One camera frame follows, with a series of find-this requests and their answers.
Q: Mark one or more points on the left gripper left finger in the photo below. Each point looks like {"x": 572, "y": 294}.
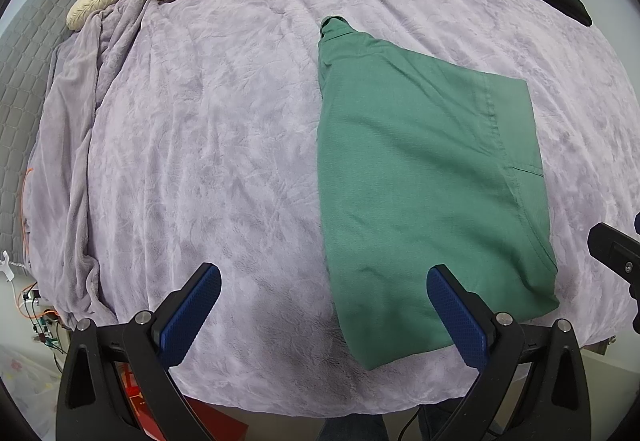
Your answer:
{"x": 92, "y": 402}

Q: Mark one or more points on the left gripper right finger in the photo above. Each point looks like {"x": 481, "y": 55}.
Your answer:
{"x": 554, "y": 402}

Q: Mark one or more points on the green work jacket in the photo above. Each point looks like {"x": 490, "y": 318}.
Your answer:
{"x": 423, "y": 163}

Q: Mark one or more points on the lilac plush blanket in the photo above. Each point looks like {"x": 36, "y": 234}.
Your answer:
{"x": 182, "y": 133}

